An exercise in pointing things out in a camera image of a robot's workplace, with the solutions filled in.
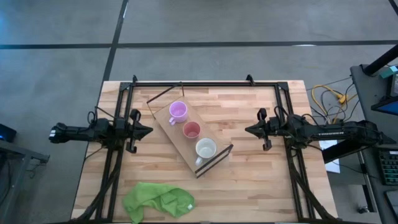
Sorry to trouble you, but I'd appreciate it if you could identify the teal mug white inside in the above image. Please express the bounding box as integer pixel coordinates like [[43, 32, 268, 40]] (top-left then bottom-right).
[[194, 138, 218, 167]]

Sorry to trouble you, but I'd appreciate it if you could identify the small teal box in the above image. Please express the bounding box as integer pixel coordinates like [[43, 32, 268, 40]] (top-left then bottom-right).
[[381, 65, 398, 79]]

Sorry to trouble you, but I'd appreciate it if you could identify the grey side table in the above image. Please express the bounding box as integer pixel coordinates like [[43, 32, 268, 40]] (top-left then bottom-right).
[[0, 139, 50, 224]]

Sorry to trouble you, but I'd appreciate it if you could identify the purple plastic mug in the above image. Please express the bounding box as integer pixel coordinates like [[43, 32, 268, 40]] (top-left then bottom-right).
[[168, 101, 189, 126]]

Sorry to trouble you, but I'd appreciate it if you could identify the green cloth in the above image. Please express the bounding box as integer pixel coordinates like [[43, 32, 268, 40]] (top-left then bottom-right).
[[122, 182, 196, 224]]

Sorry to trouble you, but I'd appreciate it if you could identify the black keyboard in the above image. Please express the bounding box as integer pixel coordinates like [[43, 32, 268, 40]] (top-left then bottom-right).
[[379, 151, 398, 187]]

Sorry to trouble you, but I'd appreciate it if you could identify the black aluminium table frame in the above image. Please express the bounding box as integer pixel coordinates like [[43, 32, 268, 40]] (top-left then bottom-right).
[[73, 74, 335, 224]]

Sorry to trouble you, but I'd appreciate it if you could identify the black cable bundle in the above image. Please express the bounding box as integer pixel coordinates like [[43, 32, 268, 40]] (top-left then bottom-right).
[[309, 82, 361, 125]]

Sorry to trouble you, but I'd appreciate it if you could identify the yellow cable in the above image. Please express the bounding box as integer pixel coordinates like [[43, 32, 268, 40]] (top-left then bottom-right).
[[310, 83, 358, 125]]

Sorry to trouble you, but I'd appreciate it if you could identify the screen with blue display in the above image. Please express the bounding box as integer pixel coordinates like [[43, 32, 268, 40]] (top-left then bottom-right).
[[371, 96, 398, 116]]

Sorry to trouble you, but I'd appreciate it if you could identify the pink plastic cup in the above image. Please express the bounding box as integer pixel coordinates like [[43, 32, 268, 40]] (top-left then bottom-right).
[[182, 121, 202, 139]]

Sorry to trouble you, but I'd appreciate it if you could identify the black device blue light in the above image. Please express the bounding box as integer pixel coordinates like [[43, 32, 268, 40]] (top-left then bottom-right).
[[0, 123, 17, 143]]

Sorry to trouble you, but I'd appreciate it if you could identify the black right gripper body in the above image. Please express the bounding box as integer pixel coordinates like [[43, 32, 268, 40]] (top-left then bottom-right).
[[257, 108, 280, 152]]

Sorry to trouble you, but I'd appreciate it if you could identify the white paper sheet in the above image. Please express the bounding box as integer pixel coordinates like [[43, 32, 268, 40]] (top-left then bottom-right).
[[319, 139, 341, 174]]

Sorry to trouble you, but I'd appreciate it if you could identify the black slanted pole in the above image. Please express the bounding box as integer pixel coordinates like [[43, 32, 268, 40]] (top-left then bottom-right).
[[363, 45, 398, 76]]

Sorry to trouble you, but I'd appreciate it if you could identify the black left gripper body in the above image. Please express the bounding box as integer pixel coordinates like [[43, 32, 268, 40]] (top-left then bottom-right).
[[115, 108, 141, 154]]

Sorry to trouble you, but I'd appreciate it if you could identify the dark grey desk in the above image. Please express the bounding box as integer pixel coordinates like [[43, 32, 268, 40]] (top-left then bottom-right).
[[350, 63, 398, 224]]

